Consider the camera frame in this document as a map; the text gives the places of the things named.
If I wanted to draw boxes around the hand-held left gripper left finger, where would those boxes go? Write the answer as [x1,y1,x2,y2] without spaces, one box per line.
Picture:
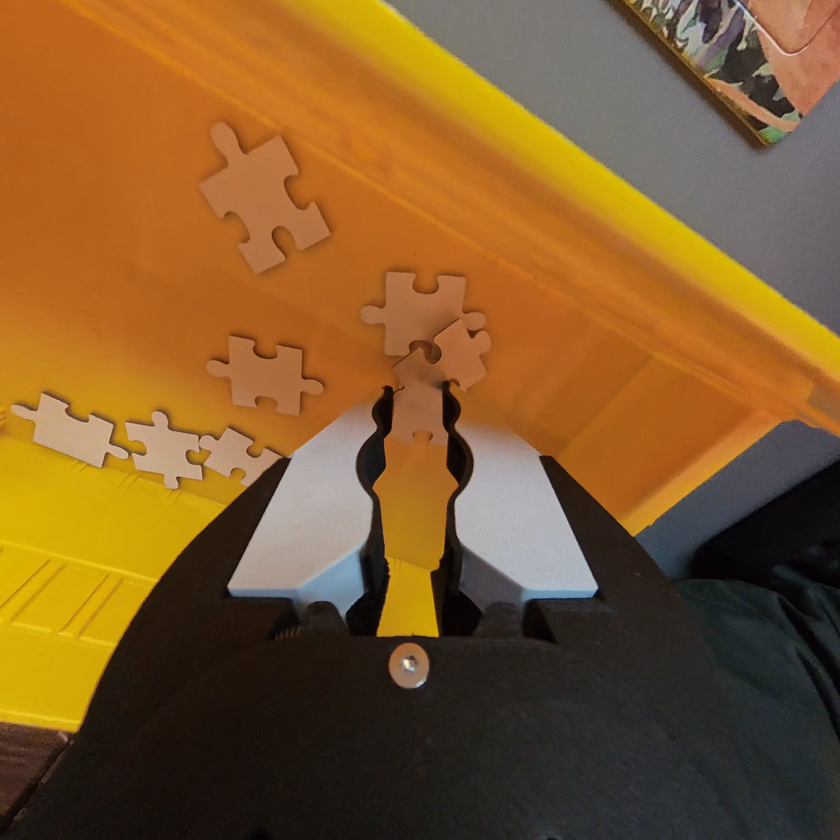
[227,386,395,621]

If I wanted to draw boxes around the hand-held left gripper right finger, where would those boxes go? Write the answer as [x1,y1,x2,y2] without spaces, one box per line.
[443,382,599,621]

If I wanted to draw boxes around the small colourful jigsaw piece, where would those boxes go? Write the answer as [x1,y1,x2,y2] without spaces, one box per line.
[392,319,492,444]

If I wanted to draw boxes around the group of white-backed puzzle pieces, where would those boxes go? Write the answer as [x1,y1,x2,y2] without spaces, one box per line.
[12,121,487,490]

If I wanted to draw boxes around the yellow plastic bin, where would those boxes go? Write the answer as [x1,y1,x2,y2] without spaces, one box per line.
[0,0,840,729]

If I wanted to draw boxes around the partly assembled jigsaw puzzle board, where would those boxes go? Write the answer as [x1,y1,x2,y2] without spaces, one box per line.
[623,0,840,147]

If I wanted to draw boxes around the person's dark jacket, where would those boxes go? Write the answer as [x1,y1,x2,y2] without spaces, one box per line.
[676,472,840,840]

